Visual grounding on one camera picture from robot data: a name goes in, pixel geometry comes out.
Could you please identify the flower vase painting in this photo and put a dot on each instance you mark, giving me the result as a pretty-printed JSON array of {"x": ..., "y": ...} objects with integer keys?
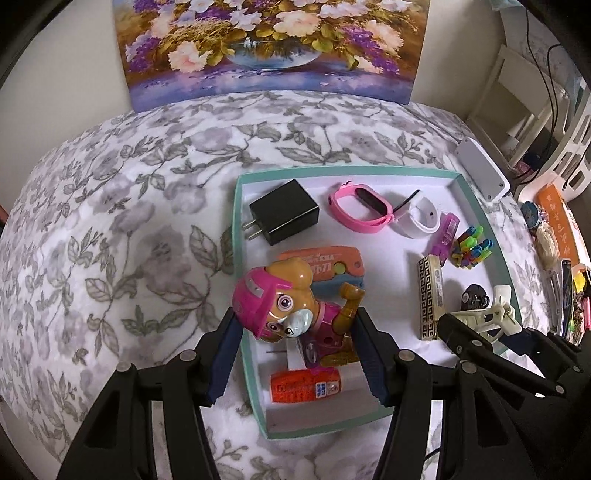
[{"x": 173, "y": 51}]

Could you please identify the white shelf rack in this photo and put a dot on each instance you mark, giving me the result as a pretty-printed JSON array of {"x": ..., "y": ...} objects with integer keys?
[{"x": 533, "y": 115}]

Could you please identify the orange blue card case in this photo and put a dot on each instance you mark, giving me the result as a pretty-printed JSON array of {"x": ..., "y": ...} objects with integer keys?
[{"x": 331, "y": 266}]

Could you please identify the pink pup toy figure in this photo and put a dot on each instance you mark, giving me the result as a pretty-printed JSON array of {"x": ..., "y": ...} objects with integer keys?
[{"x": 276, "y": 302}]

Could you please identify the pink smart watch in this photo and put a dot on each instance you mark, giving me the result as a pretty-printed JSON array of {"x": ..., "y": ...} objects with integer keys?
[{"x": 360, "y": 208}]

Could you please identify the white rectangular box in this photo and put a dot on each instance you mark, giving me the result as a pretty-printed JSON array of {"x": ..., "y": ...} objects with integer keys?
[{"x": 295, "y": 357}]

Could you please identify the orange tube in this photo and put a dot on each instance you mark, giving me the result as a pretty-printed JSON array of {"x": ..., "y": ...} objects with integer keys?
[{"x": 302, "y": 386}]

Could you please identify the teal rimmed white tray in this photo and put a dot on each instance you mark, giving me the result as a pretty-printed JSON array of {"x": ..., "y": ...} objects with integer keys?
[{"x": 391, "y": 284}]

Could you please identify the patterned gold lighter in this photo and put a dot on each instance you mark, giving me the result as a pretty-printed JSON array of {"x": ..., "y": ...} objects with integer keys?
[{"x": 432, "y": 303}]

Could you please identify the black power adapter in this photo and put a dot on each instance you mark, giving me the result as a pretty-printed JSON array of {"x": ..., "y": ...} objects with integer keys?
[{"x": 282, "y": 213}]

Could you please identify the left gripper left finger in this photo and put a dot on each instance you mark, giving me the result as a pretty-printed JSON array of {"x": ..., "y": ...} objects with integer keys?
[{"x": 193, "y": 379}]

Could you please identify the purple small clip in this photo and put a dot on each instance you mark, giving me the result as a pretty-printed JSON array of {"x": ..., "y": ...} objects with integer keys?
[{"x": 442, "y": 245}]

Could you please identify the black toy car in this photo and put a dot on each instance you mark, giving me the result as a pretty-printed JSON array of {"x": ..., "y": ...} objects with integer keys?
[{"x": 474, "y": 298}]

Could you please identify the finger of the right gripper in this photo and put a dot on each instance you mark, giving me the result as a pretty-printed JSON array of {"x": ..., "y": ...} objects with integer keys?
[
  {"x": 556, "y": 359},
  {"x": 466, "y": 344}
]

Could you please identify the beige wrapped bundle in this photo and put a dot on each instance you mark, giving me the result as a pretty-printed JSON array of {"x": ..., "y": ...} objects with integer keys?
[{"x": 547, "y": 246}]

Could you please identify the cream plastic clip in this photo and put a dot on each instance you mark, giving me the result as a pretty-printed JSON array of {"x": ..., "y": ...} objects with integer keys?
[{"x": 496, "y": 321}]

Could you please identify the colourful fidget spinner toy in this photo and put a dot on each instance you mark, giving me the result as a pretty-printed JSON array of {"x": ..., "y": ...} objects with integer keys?
[{"x": 471, "y": 248}]

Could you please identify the blue round tin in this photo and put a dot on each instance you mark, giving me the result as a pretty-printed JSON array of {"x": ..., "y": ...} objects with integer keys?
[{"x": 532, "y": 215}]

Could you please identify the orange printed box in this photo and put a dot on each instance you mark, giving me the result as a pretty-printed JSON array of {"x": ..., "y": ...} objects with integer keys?
[{"x": 566, "y": 230}]

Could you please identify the white rectangular device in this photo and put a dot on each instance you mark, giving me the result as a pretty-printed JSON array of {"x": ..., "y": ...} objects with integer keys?
[{"x": 486, "y": 175}]

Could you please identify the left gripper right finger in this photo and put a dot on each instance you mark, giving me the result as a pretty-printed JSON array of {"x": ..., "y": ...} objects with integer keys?
[{"x": 400, "y": 380}]

